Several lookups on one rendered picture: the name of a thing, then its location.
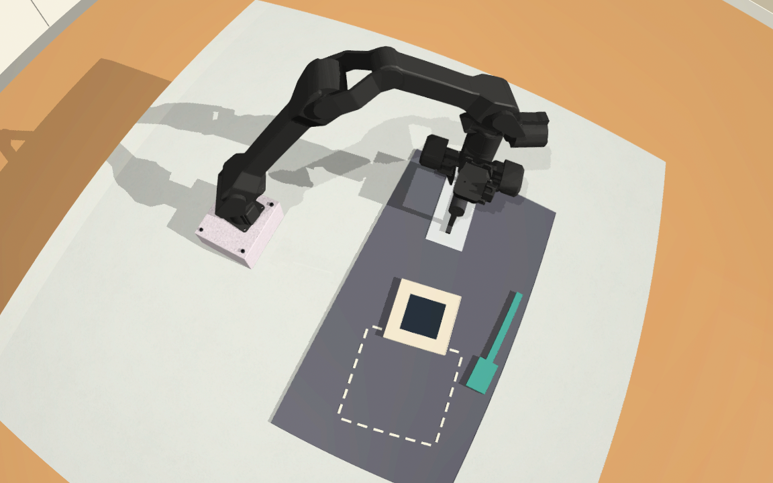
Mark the cream square tile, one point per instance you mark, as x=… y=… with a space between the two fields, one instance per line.
x=422 y=317

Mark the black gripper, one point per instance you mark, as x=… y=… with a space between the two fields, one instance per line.
x=507 y=176

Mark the teal flat trowel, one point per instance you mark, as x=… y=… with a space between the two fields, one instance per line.
x=485 y=369

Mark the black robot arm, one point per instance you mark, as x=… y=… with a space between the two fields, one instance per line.
x=321 y=95

